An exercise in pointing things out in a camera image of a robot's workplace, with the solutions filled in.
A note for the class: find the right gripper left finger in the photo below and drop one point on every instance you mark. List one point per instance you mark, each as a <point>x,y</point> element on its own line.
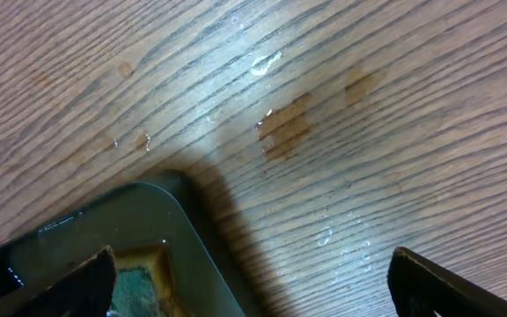
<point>81,289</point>

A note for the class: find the black water tray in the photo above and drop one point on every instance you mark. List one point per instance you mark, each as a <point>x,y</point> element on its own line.
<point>165,212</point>

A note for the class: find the green yellow sponge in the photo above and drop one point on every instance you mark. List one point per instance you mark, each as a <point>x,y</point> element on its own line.
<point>144,284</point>

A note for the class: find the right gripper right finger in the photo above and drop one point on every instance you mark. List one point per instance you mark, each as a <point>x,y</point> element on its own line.
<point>420,287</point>

